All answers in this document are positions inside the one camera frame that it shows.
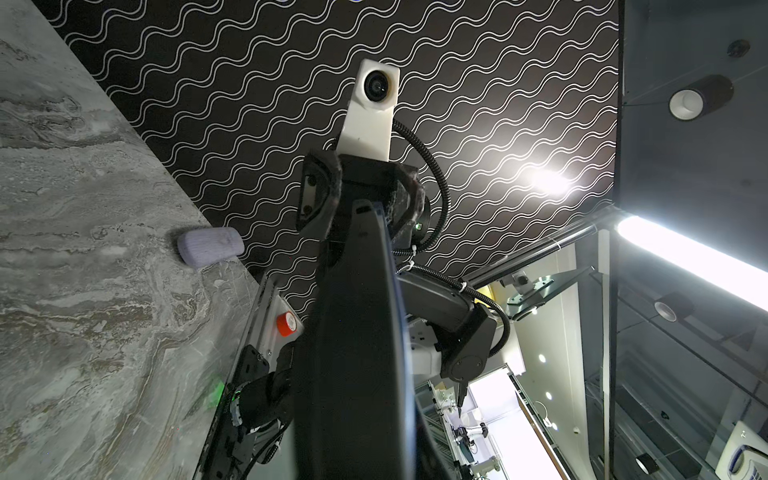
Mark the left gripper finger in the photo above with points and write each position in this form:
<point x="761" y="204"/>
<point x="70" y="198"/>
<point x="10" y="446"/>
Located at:
<point x="429" y="463"/>

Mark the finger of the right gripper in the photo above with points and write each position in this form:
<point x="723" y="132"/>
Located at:
<point x="320" y="193"/>
<point x="410" y="207"/>

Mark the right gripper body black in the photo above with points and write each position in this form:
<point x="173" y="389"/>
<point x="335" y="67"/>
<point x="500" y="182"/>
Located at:
<point x="364" y="179"/>

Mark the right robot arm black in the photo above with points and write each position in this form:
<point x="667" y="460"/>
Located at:
<point x="469" y="327"/>

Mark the purple grey cloth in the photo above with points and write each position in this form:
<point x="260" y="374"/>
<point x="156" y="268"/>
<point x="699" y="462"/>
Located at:
<point x="203" y="247"/>

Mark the red tape roll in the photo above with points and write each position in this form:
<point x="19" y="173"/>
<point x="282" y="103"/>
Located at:
<point x="287" y="324"/>

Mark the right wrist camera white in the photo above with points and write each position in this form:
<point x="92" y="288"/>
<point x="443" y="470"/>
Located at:
<point x="367" y="127"/>

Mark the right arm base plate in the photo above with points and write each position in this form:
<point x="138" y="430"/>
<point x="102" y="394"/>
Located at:
<point x="254" y="411"/>

